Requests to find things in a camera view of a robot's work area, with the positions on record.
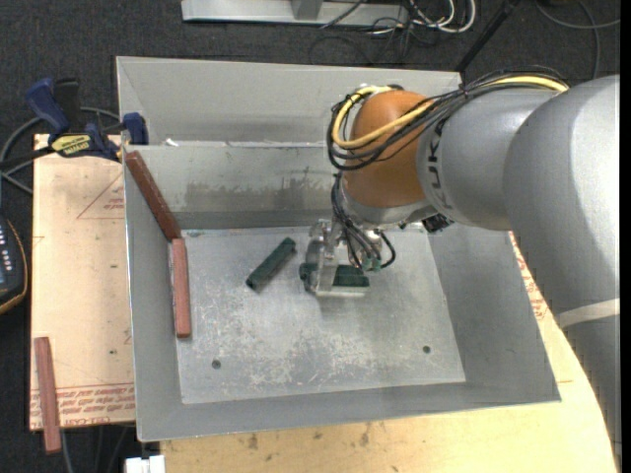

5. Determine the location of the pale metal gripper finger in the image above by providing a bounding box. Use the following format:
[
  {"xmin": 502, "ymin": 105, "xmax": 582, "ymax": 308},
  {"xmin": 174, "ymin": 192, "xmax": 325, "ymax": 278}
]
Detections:
[
  {"xmin": 302, "ymin": 262, "xmax": 322, "ymax": 294},
  {"xmin": 317, "ymin": 263, "xmax": 342, "ymax": 299}
]

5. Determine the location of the dark green block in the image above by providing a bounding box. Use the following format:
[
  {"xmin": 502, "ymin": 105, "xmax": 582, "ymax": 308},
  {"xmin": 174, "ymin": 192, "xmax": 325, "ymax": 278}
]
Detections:
[
  {"xmin": 298, "ymin": 262, "xmax": 372, "ymax": 295},
  {"xmin": 245, "ymin": 236, "xmax": 298, "ymax": 294}
]

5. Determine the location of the grey metal bin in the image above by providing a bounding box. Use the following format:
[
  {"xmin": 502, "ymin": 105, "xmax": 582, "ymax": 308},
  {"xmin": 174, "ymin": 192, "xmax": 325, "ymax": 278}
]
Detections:
[{"xmin": 115, "ymin": 55, "xmax": 562, "ymax": 443}]

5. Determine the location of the red-brown flat block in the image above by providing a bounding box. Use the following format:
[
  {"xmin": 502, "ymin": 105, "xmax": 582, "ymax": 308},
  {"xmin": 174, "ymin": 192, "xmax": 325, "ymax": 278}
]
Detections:
[
  {"xmin": 124, "ymin": 150, "xmax": 183, "ymax": 241},
  {"xmin": 170, "ymin": 236, "xmax": 193, "ymax": 340},
  {"xmin": 33, "ymin": 336, "xmax": 63, "ymax": 455}
]

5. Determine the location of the brown cardboard board red print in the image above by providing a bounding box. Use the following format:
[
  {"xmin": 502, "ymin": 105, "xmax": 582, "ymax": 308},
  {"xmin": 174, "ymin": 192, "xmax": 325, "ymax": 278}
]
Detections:
[{"xmin": 29, "ymin": 133, "xmax": 576, "ymax": 433}]

